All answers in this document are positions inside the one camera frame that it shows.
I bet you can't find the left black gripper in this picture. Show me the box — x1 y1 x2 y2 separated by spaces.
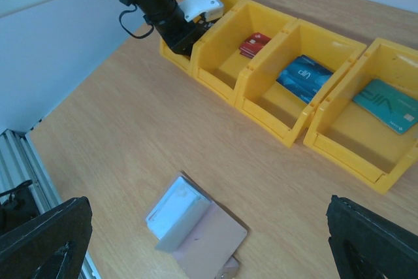
159 17 216 56

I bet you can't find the teal card stack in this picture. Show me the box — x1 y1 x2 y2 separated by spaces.
353 79 417 135

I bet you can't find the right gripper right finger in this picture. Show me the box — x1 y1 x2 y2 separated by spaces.
326 195 417 278

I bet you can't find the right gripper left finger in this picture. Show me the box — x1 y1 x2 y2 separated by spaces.
1 197 92 278

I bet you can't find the red card stack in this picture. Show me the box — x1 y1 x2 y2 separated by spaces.
239 33 271 59

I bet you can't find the blue card stack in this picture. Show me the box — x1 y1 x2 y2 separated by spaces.
276 55 333 104

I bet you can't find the yellow bin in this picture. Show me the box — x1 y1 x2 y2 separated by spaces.
236 20 366 146
304 39 417 193
191 0 297 106
179 0 243 48

